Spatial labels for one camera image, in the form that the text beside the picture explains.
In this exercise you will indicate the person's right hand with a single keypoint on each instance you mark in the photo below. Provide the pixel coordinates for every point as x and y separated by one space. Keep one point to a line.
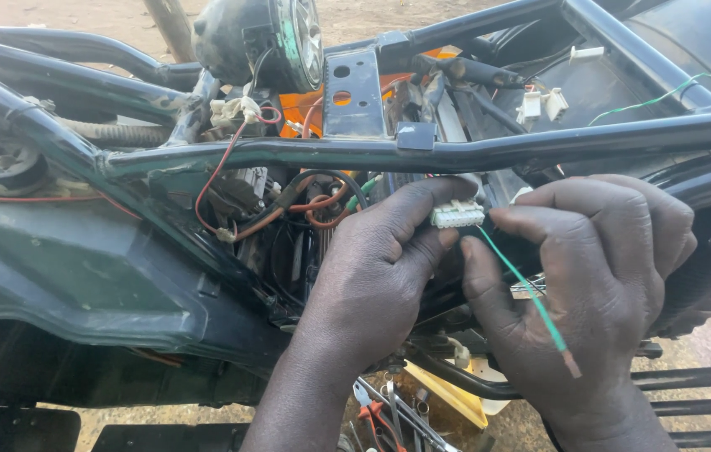
587 295

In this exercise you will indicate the person's left hand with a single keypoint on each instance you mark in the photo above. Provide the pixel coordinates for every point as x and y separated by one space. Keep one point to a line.
368 282

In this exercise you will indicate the yellow plastic container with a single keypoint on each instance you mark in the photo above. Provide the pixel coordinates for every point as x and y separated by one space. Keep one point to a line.
456 397

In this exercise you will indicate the heap of metal tools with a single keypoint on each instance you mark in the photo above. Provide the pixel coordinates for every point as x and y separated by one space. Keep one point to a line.
418 420

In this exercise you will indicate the black metal bars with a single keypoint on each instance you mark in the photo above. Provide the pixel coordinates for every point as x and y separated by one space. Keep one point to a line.
707 407

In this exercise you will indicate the orange body panel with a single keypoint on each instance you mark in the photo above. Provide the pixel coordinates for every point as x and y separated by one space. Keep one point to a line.
296 107

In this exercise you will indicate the small white plug connector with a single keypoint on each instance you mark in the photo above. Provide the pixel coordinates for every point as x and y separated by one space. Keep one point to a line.
529 107
555 103

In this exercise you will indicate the white connector cluster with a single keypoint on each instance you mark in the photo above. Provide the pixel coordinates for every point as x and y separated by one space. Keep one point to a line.
233 112

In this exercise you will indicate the flat white plug connector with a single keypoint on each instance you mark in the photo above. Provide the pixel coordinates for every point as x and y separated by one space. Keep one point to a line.
586 53

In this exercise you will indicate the black flat plate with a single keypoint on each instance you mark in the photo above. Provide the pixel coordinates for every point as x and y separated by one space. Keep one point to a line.
13 430
167 439

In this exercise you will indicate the black round lamp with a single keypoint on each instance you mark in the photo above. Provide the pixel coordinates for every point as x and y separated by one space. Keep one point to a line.
249 37

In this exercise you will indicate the dark green side panel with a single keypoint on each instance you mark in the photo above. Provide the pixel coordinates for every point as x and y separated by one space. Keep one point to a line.
79 270

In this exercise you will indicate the wooden stick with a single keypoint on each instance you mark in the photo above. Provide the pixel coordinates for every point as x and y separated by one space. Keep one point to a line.
170 25

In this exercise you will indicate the black round cap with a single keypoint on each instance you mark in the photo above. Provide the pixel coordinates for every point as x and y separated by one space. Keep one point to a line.
4 162

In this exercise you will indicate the black motorcycle frame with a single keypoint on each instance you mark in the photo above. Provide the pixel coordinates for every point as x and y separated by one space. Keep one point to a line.
267 152

